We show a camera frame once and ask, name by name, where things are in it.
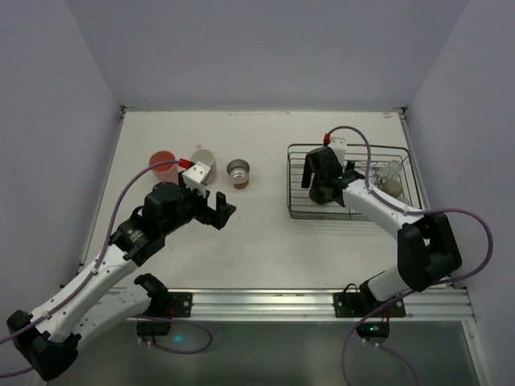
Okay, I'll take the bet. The pink plastic tumbler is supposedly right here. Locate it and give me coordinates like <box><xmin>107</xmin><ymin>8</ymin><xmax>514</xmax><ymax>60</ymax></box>
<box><xmin>148</xmin><ymin>150</ymin><xmax>179</xmax><ymax>183</ymax></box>

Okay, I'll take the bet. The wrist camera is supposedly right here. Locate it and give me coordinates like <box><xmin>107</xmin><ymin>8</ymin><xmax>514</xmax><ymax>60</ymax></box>
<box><xmin>182</xmin><ymin>162</ymin><xmax>210</xmax><ymax>195</ymax></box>
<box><xmin>328</xmin><ymin>137</ymin><xmax>347</xmax><ymax>166</ymax></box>

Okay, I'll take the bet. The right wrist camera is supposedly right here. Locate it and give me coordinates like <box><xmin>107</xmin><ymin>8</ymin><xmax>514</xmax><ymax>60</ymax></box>
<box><xmin>328</xmin><ymin>137</ymin><xmax>347</xmax><ymax>166</ymax></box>

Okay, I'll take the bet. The right controller board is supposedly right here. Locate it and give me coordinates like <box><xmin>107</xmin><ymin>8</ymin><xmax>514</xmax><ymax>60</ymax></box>
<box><xmin>356</xmin><ymin>320</ymin><xmax>390</xmax><ymax>344</ymax></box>

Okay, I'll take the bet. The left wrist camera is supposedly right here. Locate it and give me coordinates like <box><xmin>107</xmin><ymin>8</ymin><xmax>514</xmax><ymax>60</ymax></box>
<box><xmin>182</xmin><ymin>162</ymin><xmax>210</xmax><ymax>195</ymax></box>

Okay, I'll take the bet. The clear glass cup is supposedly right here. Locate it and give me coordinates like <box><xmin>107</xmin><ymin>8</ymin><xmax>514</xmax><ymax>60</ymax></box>
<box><xmin>381</xmin><ymin>160</ymin><xmax>403</xmax><ymax>179</ymax></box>

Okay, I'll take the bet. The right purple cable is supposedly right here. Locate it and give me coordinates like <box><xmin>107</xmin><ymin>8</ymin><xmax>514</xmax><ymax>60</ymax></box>
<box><xmin>321</xmin><ymin>125</ymin><xmax>496</xmax><ymax>386</ymax></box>

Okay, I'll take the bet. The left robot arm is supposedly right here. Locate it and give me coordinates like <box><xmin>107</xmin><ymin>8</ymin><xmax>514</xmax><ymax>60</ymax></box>
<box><xmin>6</xmin><ymin>183</ymin><xmax>237</xmax><ymax>381</ymax></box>

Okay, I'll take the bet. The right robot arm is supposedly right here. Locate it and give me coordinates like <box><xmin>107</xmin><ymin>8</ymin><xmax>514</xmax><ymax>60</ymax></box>
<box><xmin>301</xmin><ymin>146</ymin><xmax>462</xmax><ymax>310</ymax></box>

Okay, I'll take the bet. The controller board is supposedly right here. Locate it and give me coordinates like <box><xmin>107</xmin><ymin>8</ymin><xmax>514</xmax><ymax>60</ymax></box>
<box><xmin>356</xmin><ymin>320</ymin><xmax>390</xmax><ymax>344</ymax></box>
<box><xmin>136</xmin><ymin>321</ymin><xmax>171</xmax><ymax>339</ymax></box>

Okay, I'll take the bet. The aluminium mounting rail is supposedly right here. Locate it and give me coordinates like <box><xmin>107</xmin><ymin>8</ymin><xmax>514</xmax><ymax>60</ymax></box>
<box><xmin>112</xmin><ymin>287</ymin><xmax>472</xmax><ymax>322</ymax></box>

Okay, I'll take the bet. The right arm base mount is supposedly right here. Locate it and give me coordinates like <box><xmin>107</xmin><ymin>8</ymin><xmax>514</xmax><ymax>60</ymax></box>
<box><xmin>332</xmin><ymin>283</ymin><xmax>407</xmax><ymax>318</ymax></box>

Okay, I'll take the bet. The purple cable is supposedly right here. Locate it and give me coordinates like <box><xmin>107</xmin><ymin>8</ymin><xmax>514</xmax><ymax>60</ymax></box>
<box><xmin>321</xmin><ymin>125</ymin><xmax>496</xmax><ymax>386</ymax></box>
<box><xmin>0</xmin><ymin>158</ymin><xmax>214</xmax><ymax>355</ymax></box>

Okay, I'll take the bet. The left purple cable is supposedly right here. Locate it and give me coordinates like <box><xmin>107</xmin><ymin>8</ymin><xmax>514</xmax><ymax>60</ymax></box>
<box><xmin>0</xmin><ymin>158</ymin><xmax>214</xmax><ymax>355</ymax></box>

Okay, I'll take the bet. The pink ceramic mug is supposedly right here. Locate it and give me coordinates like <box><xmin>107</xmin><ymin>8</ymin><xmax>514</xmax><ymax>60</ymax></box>
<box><xmin>191</xmin><ymin>149</ymin><xmax>216</xmax><ymax>185</ymax></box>

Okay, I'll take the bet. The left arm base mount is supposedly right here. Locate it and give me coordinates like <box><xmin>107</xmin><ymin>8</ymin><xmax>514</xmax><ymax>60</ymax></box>
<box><xmin>165</xmin><ymin>292</ymin><xmax>193</xmax><ymax>319</ymax></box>

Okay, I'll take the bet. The steel cup with brown band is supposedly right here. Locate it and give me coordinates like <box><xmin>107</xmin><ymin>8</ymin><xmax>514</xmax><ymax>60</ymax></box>
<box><xmin>226</xmin><ymin>158</ymin><xmax>250</xmax><ymax>189</ymax></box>

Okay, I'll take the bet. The olive ceramic cup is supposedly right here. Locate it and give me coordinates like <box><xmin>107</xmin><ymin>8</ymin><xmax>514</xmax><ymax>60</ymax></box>
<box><xmin>379</xmin><ymin>179</ymin><xmax>403</xmax><ymax>199</ymax></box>

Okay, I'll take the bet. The wire dish rack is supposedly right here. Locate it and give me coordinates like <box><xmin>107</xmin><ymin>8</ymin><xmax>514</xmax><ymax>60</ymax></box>
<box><xmin>286</xmin><ymin>143</ymin><xmax>422</xmax><ymax>223</ymax></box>

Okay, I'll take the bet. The left controller board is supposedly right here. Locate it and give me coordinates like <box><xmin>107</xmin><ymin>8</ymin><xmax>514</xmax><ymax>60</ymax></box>
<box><xmin>136</xmin><ymin>321</ymin><xmax>171</xmax><ymax>339</ymax></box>

